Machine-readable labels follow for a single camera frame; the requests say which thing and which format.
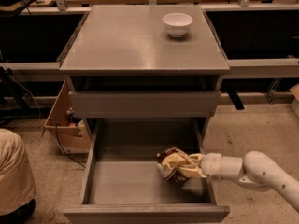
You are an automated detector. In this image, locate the white ceramic bowl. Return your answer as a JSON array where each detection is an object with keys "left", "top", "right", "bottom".
[{"left": 163, "top": 13, "right": 193, "bottom": 37}]

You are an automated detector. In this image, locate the closed grey top drawer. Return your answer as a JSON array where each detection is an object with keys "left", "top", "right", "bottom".
[{"left": 68, "top": 91, "right": 221, "bottom": 119}]

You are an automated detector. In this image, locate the wooden box on floor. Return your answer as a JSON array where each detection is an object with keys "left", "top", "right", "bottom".
[{"left": 44, "top": 82, "right": 91, "bottom": 154}]

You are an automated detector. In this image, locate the person in beige trousers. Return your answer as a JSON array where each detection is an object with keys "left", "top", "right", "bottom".
[{"left": 0, "top": 129, "right": 36, "bottom": 224}]

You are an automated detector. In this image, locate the black cable on floor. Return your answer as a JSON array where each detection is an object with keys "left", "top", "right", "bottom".
[{"left": 54, "top": 123, "right": 87, "bottom": 170}]

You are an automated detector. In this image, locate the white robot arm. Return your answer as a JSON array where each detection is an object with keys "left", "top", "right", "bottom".
[{"left": 157, "top": 147, "right": 299, "bottom": 211}]

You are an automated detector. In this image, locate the open grey middle drawer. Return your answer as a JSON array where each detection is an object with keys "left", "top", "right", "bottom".
[{"left": 64, "top": 119, "right": 230, "bottom": 224}]

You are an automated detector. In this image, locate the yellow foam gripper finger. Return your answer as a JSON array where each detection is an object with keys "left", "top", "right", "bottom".
[
  {"left": 178, "top": 166, "right": 206, "bottom": 178},
  {"left": 162, "top": 152, "right": 204, "bottom": 169}
]

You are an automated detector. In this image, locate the metal rail frame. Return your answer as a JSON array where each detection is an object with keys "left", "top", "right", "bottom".
[{"left": 1, "top": 58, "right": 299, "bottom": 82}]

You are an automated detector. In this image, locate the grey drawer cabinet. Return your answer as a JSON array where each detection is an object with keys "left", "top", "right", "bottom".
[{"left": 56, "top": 4, "right": 231, "bottom": 224}]

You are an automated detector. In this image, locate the brown yellow chip bag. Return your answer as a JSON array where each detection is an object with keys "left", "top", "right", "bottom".
[{"left": 156, "top": 147, "right": 194, "bottom": 183}]

